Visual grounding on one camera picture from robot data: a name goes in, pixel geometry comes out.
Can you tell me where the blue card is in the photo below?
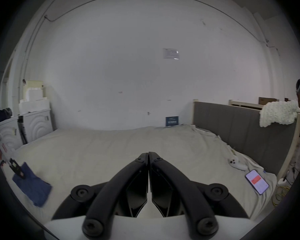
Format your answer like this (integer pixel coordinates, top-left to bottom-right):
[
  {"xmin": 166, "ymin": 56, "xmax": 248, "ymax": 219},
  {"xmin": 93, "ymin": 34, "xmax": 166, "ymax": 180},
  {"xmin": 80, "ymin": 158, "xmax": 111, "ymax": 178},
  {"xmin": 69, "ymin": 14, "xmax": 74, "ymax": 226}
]
[{"xmin": 165, "ymin": 116, "xmax": 180, "ymax": 127}]

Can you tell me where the white washing machine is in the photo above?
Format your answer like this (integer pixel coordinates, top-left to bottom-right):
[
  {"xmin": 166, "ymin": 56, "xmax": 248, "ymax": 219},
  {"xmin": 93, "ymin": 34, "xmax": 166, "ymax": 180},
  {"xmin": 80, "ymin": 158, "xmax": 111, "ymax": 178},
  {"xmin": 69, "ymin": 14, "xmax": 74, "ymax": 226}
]
[
  {"xmin": 0, "ymin": 116, "xmax": 23, "ymax": 156},
  {"xmin": 17, "ymin": 108, "xmax": 54, "ymax": 144}
]

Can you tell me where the phone with red screen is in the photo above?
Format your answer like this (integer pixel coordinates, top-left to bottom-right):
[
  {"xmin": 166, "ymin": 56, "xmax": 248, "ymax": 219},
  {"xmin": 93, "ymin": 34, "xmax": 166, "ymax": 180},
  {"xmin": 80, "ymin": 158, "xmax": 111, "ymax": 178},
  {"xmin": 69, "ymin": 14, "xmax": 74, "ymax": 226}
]
[{"xmin": 245, "ymin": 169, "xmax": 270, "ymax": 195}]

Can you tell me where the white knitted blanket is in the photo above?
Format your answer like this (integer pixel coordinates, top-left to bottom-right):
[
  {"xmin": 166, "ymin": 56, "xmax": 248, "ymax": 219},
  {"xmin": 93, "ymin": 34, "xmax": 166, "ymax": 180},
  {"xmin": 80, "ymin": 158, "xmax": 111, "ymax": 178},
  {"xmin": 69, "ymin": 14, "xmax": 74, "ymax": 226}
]
[{"xmin": 259, "ymin": 100, "xmax": 299, "ymax": 128}]

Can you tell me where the dark blue garment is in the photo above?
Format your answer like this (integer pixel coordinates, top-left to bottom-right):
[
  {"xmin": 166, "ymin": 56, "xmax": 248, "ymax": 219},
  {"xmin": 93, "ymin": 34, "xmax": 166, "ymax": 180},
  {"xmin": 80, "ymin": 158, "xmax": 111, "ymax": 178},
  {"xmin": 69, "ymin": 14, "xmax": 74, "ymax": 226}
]
[{"xmin": 12, "ymin": 162, "xmax": 52, "ymax": 207}]

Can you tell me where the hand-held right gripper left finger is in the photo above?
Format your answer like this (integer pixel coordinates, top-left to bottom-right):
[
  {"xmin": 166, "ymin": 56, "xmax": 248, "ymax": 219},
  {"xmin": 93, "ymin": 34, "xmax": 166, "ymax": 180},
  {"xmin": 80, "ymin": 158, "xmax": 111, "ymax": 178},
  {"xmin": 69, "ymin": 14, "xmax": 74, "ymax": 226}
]
[{"xmin": 51, "ymin": 152, "xmax": 150, "ymax": 239}]

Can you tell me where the white hand controller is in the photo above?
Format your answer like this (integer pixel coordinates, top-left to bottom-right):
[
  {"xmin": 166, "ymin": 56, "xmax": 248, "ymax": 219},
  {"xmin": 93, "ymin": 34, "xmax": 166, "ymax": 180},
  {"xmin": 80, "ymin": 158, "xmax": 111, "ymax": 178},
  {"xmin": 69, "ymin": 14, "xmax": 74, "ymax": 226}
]
[{"xmin": 227, "ymin": 156, "xmax": 248, "ymax": 171}]

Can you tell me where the grey padded headboard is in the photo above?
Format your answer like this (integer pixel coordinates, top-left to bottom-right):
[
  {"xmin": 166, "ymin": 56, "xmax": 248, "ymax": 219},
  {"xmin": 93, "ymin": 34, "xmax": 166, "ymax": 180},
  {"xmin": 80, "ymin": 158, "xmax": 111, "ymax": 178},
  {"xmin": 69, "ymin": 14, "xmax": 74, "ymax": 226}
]
[{"xmin": 192, "ymin": 99, "xmax": 300, "ymax": 182}]

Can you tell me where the yellow cable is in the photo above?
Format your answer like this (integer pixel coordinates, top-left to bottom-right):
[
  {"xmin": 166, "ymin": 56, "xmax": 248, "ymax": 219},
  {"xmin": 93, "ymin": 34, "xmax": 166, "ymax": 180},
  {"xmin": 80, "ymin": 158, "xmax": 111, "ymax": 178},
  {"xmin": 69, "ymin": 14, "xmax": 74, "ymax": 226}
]
[{"xmin": 272, "ymin": 184, "xmax": 291, "ymax": 207}]

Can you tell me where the stack of white foam blocks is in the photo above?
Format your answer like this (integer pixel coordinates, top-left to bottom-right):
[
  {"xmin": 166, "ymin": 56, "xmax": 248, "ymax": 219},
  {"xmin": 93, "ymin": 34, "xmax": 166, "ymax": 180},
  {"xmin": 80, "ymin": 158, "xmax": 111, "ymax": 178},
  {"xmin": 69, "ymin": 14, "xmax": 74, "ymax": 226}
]
[{"xmin": 18, "ymin": 79, "xmax": 51, "ymax": 115}]

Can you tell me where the bed with beige sheet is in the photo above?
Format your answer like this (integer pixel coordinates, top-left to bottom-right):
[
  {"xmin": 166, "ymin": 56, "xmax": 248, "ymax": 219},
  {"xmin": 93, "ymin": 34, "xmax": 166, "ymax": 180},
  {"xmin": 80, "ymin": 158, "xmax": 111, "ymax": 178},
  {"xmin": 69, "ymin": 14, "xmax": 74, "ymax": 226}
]
[{"xmin": 1, "ymin": 124, "xmax": 278, "ymax": 222}]

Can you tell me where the brown carton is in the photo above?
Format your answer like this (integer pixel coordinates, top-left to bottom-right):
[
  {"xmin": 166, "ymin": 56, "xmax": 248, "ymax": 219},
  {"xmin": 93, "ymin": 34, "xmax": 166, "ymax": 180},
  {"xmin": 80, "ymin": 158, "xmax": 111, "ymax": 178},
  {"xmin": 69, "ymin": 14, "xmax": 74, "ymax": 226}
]
[{"xmin": 259, "ymin": 97, "xmax": 278, "ymax": 105}]

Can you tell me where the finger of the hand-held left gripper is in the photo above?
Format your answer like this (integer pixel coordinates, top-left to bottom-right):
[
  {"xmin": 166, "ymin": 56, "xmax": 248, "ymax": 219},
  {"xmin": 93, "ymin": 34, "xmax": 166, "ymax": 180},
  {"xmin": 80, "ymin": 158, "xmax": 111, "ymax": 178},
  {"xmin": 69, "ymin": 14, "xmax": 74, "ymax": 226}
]
[{"xmin": 9, "ymin": 158, "xmax": 26, "ymax": 180}]

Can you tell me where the dark bag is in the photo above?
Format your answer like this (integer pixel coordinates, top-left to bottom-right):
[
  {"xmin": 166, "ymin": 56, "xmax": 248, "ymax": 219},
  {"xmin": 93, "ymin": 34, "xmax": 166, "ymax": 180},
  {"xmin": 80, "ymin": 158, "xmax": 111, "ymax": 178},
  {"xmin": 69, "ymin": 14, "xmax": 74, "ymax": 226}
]
[{"xmin": 0, "ymin": 108, "xmax": 13, "ymax": 126}]

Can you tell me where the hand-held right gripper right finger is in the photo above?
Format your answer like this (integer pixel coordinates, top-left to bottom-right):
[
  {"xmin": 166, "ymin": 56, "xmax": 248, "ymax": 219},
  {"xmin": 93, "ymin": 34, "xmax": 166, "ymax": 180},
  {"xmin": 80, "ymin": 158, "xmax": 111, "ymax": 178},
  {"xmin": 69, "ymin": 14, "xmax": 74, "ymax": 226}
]
[{"xmin": 149, "ymin": 151, "xmax": 250, "ymax": 239}]

